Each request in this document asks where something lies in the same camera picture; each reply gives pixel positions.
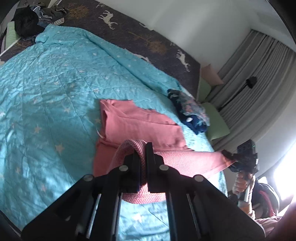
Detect pink pillow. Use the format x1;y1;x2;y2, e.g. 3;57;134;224
201;63;224;86

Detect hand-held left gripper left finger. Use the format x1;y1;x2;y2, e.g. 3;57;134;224
21;152;142;241

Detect pink knit top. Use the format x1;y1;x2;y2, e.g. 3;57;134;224
92;99;234;205

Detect dark deer-print bed cover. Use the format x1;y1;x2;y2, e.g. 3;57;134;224
0;0;202;102

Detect dark red-trimmed garment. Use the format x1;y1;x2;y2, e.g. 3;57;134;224
251;182;281;219

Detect blue star-print quilt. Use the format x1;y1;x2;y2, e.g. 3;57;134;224
0;24;228;241

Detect person's right forearm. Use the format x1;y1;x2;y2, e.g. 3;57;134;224
238;200;285;235

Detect large green pillow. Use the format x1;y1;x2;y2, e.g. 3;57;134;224
201;102;231;141

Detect navy folded clothes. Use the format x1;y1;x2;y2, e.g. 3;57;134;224
167;89;208;135

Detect black clothes pile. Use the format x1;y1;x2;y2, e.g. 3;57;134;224
14;6;45;40

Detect grey curtain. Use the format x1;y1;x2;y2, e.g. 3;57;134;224
207;29;296;167

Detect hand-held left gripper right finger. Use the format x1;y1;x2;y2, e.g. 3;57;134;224
145;142;266;241

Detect pale green cushion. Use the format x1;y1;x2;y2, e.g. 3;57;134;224
5;22;19;45

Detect grey-blue clothes pile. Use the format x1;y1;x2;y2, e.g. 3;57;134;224
32;5;67;26

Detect floral folded cloth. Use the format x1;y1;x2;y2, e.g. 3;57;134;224
178;94;211;127

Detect small green pillow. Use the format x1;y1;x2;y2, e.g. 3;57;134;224
198;77;212;104

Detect person's right hand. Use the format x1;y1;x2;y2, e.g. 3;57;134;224
232;173;247;194

